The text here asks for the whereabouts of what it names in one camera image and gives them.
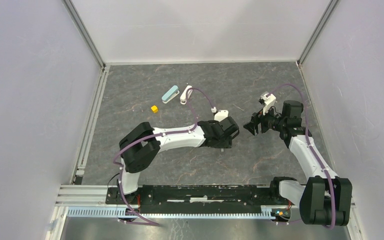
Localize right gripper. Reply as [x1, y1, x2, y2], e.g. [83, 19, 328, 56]
[243, 102, 286, 136]

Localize white stapler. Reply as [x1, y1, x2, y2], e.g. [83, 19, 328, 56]
[179, 85, 193, 105]

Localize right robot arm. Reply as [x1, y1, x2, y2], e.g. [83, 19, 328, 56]
[244, 99, 353, 227]

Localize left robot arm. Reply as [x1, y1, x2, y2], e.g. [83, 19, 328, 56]
[113, 116, 240, 204]

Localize light blue stapler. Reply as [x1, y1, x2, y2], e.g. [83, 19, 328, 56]
[161, 85, 180, 104]

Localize yellow cube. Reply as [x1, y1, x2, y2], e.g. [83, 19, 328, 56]
[150, 105, 159, 114]

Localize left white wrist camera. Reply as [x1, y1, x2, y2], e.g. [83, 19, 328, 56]
[211, 107, 229, 122]

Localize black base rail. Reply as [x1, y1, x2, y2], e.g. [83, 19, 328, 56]
[105, 184, 297, 214]

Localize white slotted cable duct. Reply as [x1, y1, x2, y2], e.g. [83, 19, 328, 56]
[66, 206, 286, 220]

